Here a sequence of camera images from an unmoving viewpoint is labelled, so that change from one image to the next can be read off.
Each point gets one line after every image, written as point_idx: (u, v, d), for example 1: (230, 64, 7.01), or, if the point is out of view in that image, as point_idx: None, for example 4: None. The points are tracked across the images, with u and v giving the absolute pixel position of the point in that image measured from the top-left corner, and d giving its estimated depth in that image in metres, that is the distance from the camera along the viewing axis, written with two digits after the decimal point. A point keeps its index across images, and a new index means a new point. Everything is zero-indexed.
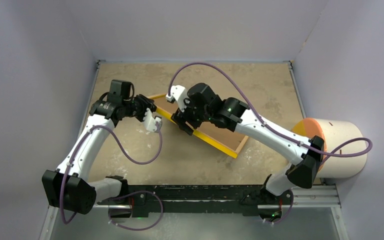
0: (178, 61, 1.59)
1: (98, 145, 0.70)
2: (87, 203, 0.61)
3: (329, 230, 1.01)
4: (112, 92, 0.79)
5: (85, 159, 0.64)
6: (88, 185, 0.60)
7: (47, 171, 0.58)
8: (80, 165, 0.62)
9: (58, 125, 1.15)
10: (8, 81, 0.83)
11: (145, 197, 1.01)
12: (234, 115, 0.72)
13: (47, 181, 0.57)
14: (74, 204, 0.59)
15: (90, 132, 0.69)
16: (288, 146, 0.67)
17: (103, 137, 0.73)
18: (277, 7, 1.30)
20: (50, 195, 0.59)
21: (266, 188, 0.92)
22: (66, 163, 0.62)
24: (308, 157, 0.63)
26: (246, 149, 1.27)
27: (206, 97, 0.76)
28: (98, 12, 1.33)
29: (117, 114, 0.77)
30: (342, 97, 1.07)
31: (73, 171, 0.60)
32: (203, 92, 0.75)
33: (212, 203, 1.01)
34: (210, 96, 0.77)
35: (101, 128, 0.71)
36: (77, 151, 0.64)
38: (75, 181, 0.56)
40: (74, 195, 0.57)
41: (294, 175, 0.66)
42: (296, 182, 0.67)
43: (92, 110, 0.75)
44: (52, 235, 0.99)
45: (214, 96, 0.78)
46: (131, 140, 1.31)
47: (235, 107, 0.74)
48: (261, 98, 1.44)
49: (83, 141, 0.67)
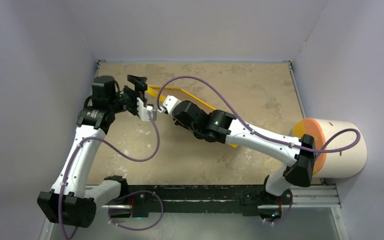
0: (179, 61, 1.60)
1: (90, 158, 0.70)
2: (87, 217, 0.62)
3: (329, 230, 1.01)
4: (96, 95, 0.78)
5: (79, 175, 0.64)
6: (85, 201, 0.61)
7: (42, 192, 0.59)
8: (75, 183, 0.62)
9: (58, 125, 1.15)
10: (8, 80, 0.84)
11: (145, 197, 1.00)
12: (222, 128, 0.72)
13: (43, 204, 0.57)
14: (75, 221, 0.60)
15: (80, 146, 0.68)
16: (280, 149, 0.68)
17: (95, 148, 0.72)
18: (277, 7, 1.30)
20: (49, 215, 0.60)
21: (265, 187, 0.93)
22: (60, 182, 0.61)
24: (301, 157, 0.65)
26: (246, 149, 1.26)
27: (191, 115, 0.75)
28: (98, 12, 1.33)
29: (106, 121, 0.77)
30: (342, 97, 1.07)
31: (69, 190, 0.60)
32: (188, 111, 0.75)
33: (212, 203, 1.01)
34: (196, 112, 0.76)
35: (91, 140, 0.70)
36: (71, 168, 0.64)
38: (72, 200, 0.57)
40: (72, 214, 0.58)
41: (292, 177, 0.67)
42: (294, 182, 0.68)
43: (80, 119, 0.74)
44: (51, 235, 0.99)
45: (199, 111, 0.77)
46: (131, 140, 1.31)
47: (222, 119, 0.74)
48: (261, 98, 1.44)
49: (74, 157, 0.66)
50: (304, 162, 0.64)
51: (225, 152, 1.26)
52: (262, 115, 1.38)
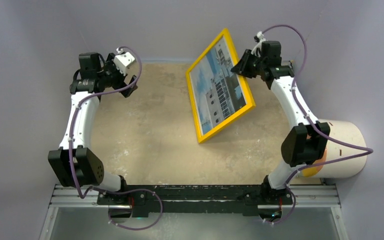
0: (179, 61, 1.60)
1: (89, 120, 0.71)
2: (98, 173, 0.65)
3: (329, 230, 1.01)
4: (84, 67, 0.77)
5: (84, 131, 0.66)
6: (93, 154, 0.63)
7: (51, 151, 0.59)
8: (82, 138, 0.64)
9: (58, 124, 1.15)
10: (8, 82, 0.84)
11: (145, 197, 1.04)
12: (277, 74, 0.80)
13: (54, 161, 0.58)
14: (87, 178, 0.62)
15: (79, 108, 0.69)
16: (295, 113, 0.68)
17: (92, 110, 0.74)
18: (277, 8, 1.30)
20: (60, 174, 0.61)
21: (267, 176, 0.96)
22: (66, 139, 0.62)
24: (302, 126, 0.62)
26: (247, 149, 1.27)
27: (271, 51, 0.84)
28: (98, 12, 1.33)
29: (98, 89, 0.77)
30: (341, 96, 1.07)
31: (77, 144, 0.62)
32: (271, 46, 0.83)
33: (212, 203, 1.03)
34: (274, 52, 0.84)
35: (88, 101, 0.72)
36: (75, 126, 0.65)
38: (82, 151, 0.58)
40: (84, 167, 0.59)
41: (286, 141, 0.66)
42: (285, 150, 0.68)
43: (72, 89, 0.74)
44: (52, 236, 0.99)
45: (278, 55, 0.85)
46: (131, 140, 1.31)
47: (285, 70, 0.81)
48: (261, 98, 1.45)
49: (76, 116, 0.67)
50: (303, 134, 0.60)
51: (225, 151, 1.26)
52: (262, 115, 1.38)
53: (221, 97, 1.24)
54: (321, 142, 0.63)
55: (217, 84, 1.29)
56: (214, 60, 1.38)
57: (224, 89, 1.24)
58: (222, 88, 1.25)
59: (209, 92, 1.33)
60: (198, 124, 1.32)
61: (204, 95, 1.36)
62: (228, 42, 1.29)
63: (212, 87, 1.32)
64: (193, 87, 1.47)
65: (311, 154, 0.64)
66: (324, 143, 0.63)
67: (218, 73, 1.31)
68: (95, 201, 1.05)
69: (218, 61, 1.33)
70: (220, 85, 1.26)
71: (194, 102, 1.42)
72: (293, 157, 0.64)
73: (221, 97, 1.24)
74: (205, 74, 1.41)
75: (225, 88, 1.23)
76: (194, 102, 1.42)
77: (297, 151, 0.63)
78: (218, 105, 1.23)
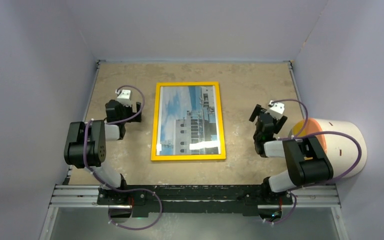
0: (179, 61, 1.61)
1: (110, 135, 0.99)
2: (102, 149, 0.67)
3: (329, 230, 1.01)
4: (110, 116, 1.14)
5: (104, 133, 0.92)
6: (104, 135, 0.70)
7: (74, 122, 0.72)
8: None
9: (58, 124, 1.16)
10: (8, 82, 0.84)
11: (145, 197, 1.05)
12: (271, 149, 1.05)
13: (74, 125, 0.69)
14: (91, 149, 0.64)
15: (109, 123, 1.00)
16: None
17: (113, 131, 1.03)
18: (277, 8, 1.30)
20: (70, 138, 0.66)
21: (269, 178, 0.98)
22: None
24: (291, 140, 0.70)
26: (247, 149, 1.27)
27: (264, 129, 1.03)
28: (98, 13, 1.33)
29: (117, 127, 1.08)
30: (341, 96, 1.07)
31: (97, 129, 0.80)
32: (266, 126, 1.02)
33: (212, 203, 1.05)
34: (267, 130, 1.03)
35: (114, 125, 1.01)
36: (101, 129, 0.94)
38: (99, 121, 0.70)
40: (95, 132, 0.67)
41: (288, 165, 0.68)
42: (291, 174, 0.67)
43: None
44: (52, 235, 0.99)
45: (271, 132, 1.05)
46: (130, 140, 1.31)
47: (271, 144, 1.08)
48: (261, 98, 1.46)
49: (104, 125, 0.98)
50: (292, 143, 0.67)
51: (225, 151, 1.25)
52: None
53: (192, 132, 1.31)
54: (317, 151, 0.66)
55: (192, 119, 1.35)
56: (196, 97, 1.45)
57: (199, 128, 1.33)
58: (197, 126, 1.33)
59: (181, 120, 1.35)
60: (156, 142, 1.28)
61: (173, 119, 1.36)
62: (217, 94, 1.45)
63: (186, 118, 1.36)
64: (161, 103, 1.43)
65: (317, 164, 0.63)
66: (324, 153, 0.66)
67: (197, 111, 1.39)
68: (95, 201, 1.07)
69: (201, 102, 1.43)
70: (196, 122, 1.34)
71: (157, 119, 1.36)
72: (301, 170, 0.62)
73: (193, 132, 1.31)
74: (182, 101, 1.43)
75: (200, 127, 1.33)
76: (157, 118, 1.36)
77: (300, 161, 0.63)
78: (188, 138, 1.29)
